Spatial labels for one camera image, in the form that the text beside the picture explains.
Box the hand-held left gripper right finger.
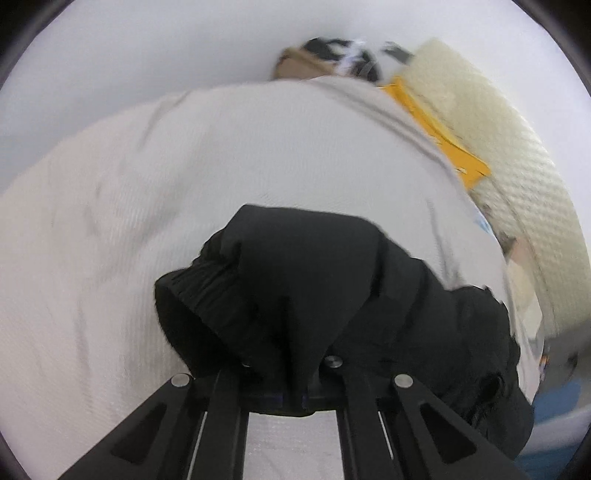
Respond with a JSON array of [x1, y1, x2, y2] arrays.
[[301, 355, 532, 480]]

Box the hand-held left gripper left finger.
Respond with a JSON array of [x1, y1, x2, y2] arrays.
[[59, 364, 284, 480]]

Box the black pants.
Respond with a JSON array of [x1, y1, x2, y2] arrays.
[[154, 204, 535, 461]]

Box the white bed sheet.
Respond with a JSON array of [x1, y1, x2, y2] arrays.
[[0, 75, 546, 480]]

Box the orange flat package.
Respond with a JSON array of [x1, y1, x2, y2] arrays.
[[381, 76, 492, 191]]

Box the cream textured mattress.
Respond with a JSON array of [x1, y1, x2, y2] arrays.
[[401, 38, 585, 342]]

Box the brown cardboard box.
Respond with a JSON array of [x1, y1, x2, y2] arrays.
[[270, 46, 338, 81]]

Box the black and white clutter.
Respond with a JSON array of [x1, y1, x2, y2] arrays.
[[300, 38, 414, 83]]

